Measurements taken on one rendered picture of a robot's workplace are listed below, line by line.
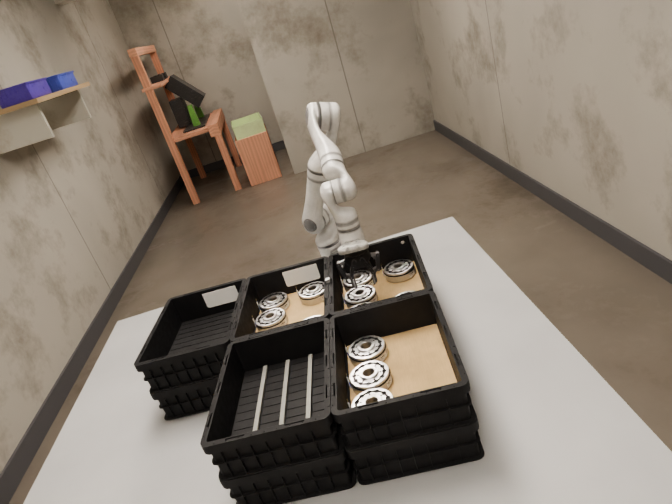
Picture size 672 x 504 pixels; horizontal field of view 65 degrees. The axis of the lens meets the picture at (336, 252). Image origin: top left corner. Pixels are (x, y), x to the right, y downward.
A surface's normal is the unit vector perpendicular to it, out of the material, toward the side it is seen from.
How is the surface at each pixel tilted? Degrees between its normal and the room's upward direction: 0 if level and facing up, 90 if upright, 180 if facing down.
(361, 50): 90
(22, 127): 90
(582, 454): 0
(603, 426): 0
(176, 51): 90
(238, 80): 90
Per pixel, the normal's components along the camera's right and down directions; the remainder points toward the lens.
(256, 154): 0.16, 0.38
